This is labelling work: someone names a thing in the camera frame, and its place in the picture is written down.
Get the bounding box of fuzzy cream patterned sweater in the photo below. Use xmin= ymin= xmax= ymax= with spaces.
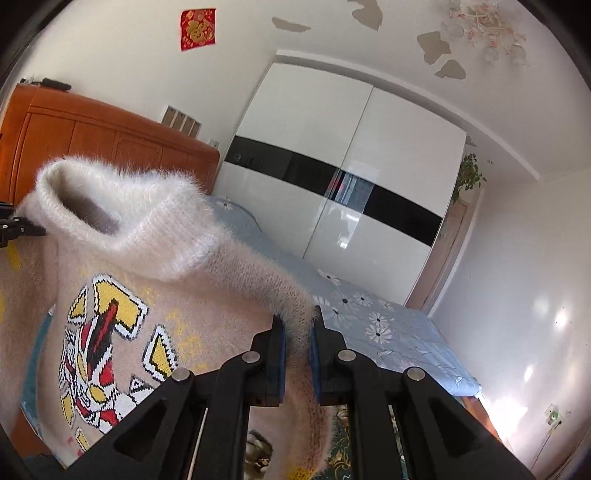
xmin=1 ymin=156 xmax=332 ymax=479

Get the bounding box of blue floral bed sheet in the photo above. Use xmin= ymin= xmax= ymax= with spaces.
xmin=1 ymin=189 xmax=480 ymax=427

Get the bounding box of wooden door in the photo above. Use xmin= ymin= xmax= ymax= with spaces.
xmin=405 ymin=189 xmax=481 ymax=314

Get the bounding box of green potted plant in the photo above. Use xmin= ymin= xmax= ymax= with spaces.
xmin=452 ymin=153 xmax=487 ymax=204

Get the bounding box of white black striped wardrobe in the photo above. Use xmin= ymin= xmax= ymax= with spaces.
xmin=214 ymin=63 xmax=466 ymax=304

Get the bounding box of orange wooden headboard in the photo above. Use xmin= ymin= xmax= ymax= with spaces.
xmin=1 ymin=84 xmax=219 ymax=205

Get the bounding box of black remote on headboard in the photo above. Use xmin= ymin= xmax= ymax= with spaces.
xmin=19 ymin=78 xmax=72 ymax=92

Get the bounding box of floral ceiling lamp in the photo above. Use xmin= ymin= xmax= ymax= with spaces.
xmin=440 ymin=0 xmax=527 ymax=66

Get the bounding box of white wall socket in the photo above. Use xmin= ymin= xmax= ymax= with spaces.
xmin=545 ymin=404 xmax=562 ymax=428

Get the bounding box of red fu wall decoration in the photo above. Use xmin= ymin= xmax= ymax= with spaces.
xmin=179 ymin=8 xmax=216 ymax=51

